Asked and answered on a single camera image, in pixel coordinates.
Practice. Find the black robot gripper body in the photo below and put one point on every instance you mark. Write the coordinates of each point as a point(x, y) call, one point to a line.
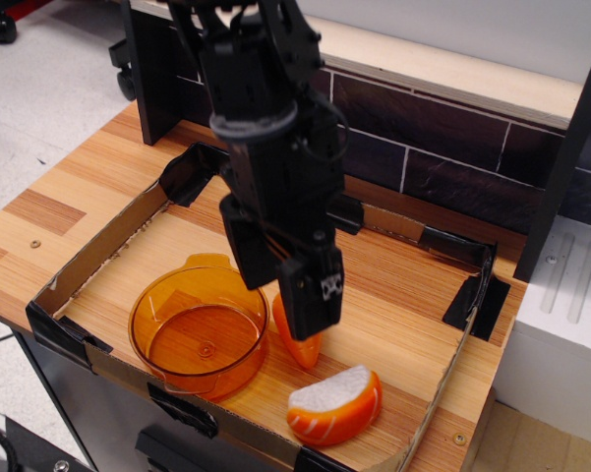
point(284, 160)

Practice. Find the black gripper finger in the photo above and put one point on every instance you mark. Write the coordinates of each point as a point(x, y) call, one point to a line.
point(259, 252)
point(311, 283)

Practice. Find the salmon sushi toy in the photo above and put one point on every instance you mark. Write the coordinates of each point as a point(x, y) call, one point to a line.
point(336, 409)

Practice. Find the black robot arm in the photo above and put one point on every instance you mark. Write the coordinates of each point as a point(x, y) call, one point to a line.
point(263, 49)

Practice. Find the orange transparent plastic pot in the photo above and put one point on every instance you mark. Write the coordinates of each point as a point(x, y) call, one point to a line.
point(200, 330)

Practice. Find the cardboard fence with black tape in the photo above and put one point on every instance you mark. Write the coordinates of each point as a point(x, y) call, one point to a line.
point(411, 301)

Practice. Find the orange toy carrot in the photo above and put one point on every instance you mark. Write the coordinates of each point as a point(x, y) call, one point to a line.
point(305, 353)

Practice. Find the light wooden shelf board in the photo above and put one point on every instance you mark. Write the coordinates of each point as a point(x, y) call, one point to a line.
point(478, 83)

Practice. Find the dark brick backsplash panel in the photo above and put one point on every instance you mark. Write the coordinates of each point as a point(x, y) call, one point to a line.
point(483, 164)

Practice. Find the white grooved side counter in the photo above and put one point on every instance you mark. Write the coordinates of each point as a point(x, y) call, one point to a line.
point(545, 371)

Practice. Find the black vertical post left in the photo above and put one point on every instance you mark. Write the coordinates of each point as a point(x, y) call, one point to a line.
point(167, 85)

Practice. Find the black vertical post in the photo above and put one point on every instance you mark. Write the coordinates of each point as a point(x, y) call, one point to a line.
point(167, 85)
point(557, 184)

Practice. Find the black caster wheel near post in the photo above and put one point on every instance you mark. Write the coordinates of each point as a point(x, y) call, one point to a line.
point(120, 58)

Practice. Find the black vertical post right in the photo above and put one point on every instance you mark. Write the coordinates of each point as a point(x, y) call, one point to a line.
point(557, 184)

